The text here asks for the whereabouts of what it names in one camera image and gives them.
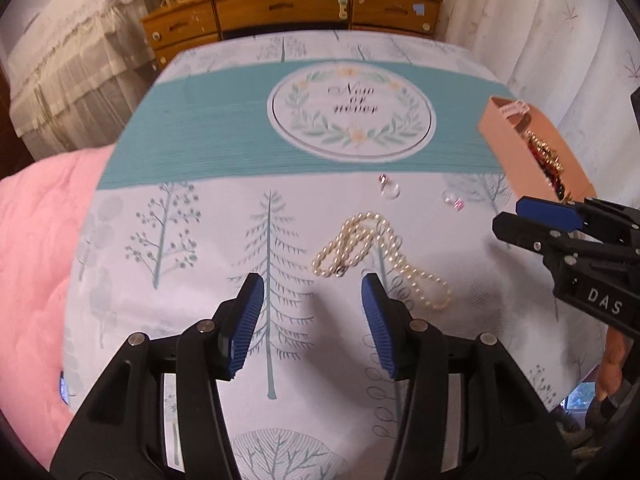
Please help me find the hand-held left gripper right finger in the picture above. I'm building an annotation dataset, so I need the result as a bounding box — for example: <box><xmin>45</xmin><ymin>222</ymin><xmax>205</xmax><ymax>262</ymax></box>
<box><xmin>361</xmin><ymin>273</ymin><xmax>576</xmax><ymax>480</ymax></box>

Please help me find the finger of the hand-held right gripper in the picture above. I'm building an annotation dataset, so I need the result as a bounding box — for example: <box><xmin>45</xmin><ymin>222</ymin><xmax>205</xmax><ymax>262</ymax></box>
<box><xmin>515</xmin><ymin>196</ymin><xmax>640</xmax><ymax>241</ymax></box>
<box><xmin>492</xmin><ymin>212</ymin><xmax>581</xmax><ymax>273</ymax></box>

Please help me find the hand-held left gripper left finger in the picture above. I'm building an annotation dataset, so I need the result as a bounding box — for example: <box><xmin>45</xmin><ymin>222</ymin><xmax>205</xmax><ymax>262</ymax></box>
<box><xmin>50</xmin><ymin>273</ymin><xmax>265</xmax><ymax>480</ymax></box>

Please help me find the gold leaf hair comb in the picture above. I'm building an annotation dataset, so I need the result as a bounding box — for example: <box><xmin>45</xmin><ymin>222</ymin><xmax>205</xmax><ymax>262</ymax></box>
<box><xmin>524</xmin><ymin>129</ymin><xmax>565</xmax><ymax>183</ymax></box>

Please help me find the red string bracelet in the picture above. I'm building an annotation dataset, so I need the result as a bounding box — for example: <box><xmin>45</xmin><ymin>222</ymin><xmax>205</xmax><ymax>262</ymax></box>
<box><xmin>526</xmin><ymin>135</ymin><xmax>561</xmax><ymax>181</ymax></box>

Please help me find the peach plastic drawer box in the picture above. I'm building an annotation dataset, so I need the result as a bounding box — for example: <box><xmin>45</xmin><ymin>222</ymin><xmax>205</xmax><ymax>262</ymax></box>
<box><xmin>477</xmin><ymin>95</ymin><xmax>598</xmax><ymax>202</ymax></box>

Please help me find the white pearl necklace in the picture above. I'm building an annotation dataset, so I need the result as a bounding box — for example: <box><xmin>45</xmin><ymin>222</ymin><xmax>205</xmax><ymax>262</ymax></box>
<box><xmin>311</xmin><ymin>212</ymin><xmax>451</xmax><ymax>311</ymax></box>

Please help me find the person's right hand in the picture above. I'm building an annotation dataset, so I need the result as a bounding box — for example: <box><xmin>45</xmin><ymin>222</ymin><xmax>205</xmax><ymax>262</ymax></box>
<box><xmin>597</xmin><ymin>327</ymin><xmax>633</xmax><ymax>403</ymax></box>

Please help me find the tree print tablecloth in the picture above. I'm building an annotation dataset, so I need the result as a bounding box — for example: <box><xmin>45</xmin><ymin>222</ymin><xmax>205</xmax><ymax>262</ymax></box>
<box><xmin>62</xmin><ymin>30</ymin><xmax>616</xmax><ymax>480</ymax></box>

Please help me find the white leaf print curtain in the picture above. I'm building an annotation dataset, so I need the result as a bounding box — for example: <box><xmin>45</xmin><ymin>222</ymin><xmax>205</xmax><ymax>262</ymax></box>
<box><xmin>435</xmin><ymin>0</ymin><xmax>640</xmax><ymax>211</ymax></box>

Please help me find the pink blanket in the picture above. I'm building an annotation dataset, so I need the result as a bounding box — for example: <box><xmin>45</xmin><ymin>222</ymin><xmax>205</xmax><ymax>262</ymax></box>
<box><xmin>0</xmin><ymin>147</ymin><xmax>117</xmax><ymax>461</ymax></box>

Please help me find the wooden desk with drawers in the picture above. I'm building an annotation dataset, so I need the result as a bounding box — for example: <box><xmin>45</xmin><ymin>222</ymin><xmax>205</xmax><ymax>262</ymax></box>
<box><xmin>140</xmin><ymin>0</ymin><xmax>444</xmax><ymax>72</ymax></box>

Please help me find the cream lace cloth cover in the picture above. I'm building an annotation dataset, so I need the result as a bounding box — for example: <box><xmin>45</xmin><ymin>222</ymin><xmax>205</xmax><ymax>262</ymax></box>
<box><xmin>0</xmin><ymin>0</ymin><xmax>162</xmax><ymax>157</ymax></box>

